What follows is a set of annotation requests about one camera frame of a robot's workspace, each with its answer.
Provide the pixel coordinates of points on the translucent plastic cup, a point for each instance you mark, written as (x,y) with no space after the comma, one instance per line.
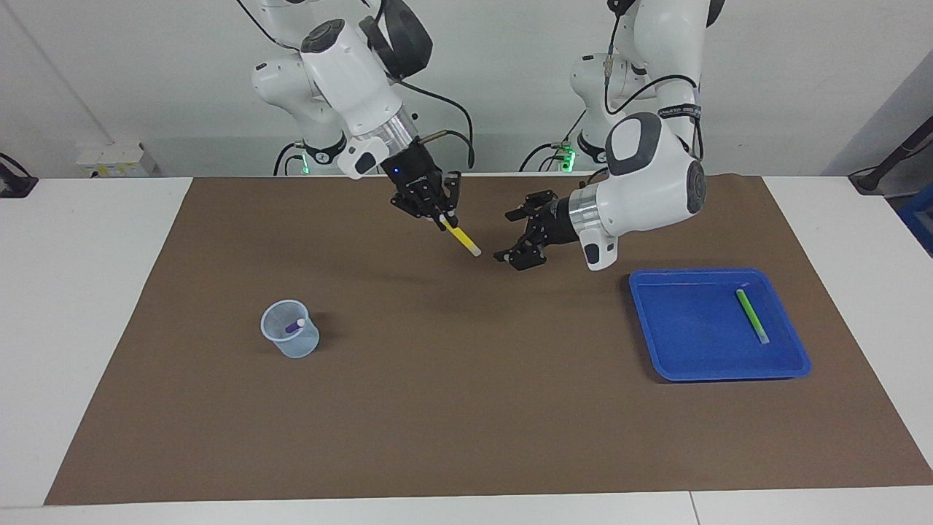
(291,346)

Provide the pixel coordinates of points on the yellow marker pen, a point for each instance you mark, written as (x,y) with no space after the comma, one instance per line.
(463,239)

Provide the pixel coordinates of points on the black camera stand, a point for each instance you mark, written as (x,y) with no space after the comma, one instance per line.
(893,157)

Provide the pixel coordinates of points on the blue crate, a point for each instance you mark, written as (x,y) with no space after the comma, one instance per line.
(920,219)

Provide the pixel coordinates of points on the purple marker pen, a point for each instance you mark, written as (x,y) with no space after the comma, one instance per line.
(294,327)

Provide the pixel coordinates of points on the white wall box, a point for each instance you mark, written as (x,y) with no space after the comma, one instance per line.
(116,160)

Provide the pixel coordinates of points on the blue plastic tray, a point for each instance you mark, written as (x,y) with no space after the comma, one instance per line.
(692,343)

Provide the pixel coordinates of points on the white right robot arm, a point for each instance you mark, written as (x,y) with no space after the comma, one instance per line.
(350,80)

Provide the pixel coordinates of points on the green marker pen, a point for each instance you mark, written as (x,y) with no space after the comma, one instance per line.
(751,315)

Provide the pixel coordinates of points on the black clamp mount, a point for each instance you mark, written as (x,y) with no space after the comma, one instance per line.
(14,186)

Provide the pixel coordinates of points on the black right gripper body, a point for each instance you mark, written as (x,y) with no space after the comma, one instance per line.
(415,179)

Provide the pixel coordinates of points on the brown table mat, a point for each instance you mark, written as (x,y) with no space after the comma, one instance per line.
(364,408)

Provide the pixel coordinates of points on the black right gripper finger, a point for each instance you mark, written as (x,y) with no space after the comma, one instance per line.
(417,210)
(450,204)

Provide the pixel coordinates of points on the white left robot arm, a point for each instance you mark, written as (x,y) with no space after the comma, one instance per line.
(649,182)

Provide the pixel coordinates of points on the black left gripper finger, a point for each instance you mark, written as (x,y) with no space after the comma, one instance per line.
(521,257)
(532,204)

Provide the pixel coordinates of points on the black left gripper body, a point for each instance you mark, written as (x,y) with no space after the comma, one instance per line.
(561,222)

